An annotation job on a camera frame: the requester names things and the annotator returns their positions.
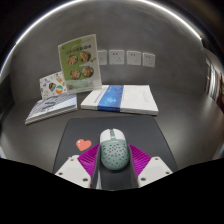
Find dark grey mouse pad with heart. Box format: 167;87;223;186
52;116;179;190

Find white and green perforated mouse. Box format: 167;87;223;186
99;128;131;171

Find green menu sign in stand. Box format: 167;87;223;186
57;33;103;94

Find thick white book, blue stripe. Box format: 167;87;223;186
80;84;160;117

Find glass door with dark frame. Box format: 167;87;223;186
203;49;224;114

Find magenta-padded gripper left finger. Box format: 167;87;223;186
54;143;102;189

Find thin grey striped booklet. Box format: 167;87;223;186
24;92;79;126

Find white wall socket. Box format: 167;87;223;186
126;50;142;66
108;49;126;66
96;49;108;66
142;52;156;69

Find small white colourful printed card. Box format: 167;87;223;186
39;70;68;100

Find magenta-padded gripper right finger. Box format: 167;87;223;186
128;143;174;188

